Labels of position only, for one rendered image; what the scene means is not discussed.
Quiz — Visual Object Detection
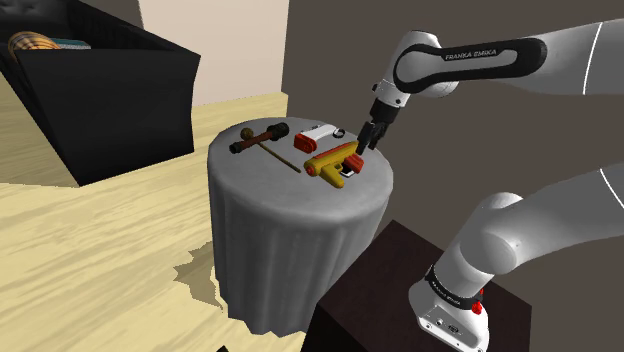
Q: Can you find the teal book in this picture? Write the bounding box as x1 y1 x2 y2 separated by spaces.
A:
48 37 92 50

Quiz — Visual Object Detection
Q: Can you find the round table with grey cloth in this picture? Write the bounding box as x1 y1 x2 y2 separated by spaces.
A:
206 116 395 337

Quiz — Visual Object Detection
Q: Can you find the black sofa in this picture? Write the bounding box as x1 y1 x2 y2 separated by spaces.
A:
0 0 202 188

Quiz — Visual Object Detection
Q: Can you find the dark robot stand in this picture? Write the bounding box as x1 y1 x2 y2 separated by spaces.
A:
300 219 533 352

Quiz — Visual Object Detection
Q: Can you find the red and black toy hammer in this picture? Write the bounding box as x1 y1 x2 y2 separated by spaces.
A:
228 122 291 155

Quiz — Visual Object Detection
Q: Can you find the tan striped round cushion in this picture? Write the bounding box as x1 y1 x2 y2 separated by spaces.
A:
7 30 62 62

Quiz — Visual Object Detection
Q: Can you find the yellow and red toy gun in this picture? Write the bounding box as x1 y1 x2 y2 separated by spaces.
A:
303 140 366 189

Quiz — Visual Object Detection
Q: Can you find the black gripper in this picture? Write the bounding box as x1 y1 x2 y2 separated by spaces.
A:
355 98 401 156

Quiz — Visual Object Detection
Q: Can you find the white and red toy tool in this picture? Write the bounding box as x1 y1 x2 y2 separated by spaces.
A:
293 123 347 155

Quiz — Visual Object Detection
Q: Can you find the brown wooden mallet stick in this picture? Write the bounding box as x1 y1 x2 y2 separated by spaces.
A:
240 127 302 175

